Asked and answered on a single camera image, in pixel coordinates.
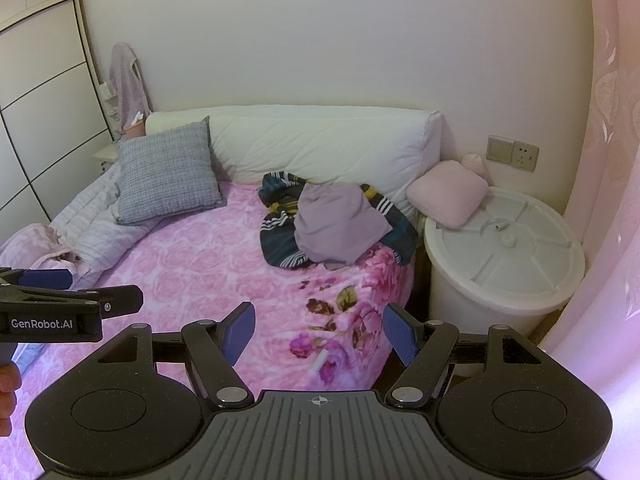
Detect grey checked pillow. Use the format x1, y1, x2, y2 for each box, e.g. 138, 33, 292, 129
115, 116, 227, 226

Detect white wardrobe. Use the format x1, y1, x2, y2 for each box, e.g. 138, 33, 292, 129
0, 0, 118, 243

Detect small white object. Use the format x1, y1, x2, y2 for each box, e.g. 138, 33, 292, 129
310, 350, 334, 376

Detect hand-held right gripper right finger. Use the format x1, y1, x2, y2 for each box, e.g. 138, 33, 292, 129
382, 304, 546, 409

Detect small pink pillow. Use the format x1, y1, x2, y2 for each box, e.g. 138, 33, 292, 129
406, 160, 490, 231

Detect person's left hand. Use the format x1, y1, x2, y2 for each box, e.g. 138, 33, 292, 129
0, 364, 22, 438

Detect beige wall socket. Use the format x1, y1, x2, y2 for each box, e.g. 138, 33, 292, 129
510, 142, 540, 171

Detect grey striped duvet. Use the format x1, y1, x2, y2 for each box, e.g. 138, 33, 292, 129
49, 160, 162, 275

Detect white headboard cushion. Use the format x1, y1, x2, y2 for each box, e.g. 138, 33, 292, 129
145, 105, 446, 221

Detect pink floral blanket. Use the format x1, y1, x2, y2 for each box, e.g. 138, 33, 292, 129
10, 180, 418, 403

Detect grey sleeveless shirt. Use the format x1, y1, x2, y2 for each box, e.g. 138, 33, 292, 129
294, 183, 394, 267

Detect dark striped garment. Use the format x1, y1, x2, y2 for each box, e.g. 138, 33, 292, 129
257, 171, 421, 271

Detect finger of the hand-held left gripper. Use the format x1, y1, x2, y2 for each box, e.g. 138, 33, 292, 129
0, 284, 145, 318
0, 267, 75, 291

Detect white nightstand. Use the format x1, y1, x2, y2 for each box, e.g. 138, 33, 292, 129
94, 138, 126, 170

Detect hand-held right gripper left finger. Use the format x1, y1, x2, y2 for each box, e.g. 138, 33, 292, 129
95, 302, 257, 409

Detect pink curtain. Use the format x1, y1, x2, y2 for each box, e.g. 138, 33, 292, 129
539, 0, 640, 413

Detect white round lidded bucket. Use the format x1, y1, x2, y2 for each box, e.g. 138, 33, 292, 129
422, 186, 586, 377

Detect stack of pink pillows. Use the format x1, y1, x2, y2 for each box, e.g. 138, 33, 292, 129
0, 222, 85, 287

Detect hanging pink garment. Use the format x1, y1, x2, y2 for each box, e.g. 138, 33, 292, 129
109, 42, 151, 136

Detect beige wall switch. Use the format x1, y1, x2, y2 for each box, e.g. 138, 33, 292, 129
486, 135, 515, 164

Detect pink plush toy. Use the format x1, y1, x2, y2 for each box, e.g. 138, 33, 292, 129
461, 153, 494, 187

